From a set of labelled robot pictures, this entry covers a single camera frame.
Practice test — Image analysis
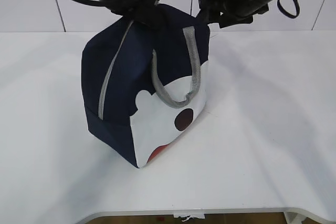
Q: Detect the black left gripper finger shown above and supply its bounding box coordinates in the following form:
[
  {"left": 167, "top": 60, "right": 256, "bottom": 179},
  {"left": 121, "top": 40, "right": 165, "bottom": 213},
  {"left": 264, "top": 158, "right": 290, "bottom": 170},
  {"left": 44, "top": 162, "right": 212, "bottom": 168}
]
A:
[{"left": 134, "top": 6, "right": 164, "bottom": 29}]

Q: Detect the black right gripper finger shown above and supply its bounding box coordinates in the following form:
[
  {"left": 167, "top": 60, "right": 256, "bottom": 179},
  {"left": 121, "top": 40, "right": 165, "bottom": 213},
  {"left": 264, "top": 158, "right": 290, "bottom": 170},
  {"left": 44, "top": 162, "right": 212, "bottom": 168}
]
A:
[{"left": 195, "top": 9, "right": 218, "bottom": 25}]

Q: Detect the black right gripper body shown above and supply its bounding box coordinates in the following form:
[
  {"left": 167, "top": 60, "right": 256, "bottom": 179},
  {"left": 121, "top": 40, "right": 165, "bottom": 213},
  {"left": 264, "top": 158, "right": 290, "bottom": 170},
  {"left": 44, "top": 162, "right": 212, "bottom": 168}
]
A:
[{"left": 198, "top": 0, "right": 269, "bottom": 28}]

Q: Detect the navy blue lunch bag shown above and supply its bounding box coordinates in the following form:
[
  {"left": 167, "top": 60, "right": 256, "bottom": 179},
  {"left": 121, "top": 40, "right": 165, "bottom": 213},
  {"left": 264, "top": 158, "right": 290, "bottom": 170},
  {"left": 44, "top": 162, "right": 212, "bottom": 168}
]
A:
[{"left": 81, "top": 4, "right": 210, "bottom": 168}]

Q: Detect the white tape on table edge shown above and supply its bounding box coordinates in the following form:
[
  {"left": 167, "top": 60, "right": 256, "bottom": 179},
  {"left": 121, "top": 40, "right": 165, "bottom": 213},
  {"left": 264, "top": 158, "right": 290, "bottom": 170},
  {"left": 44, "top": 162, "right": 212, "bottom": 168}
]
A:
[{"left": 173, "top": 209, "right": 205, "bottom": 222}]

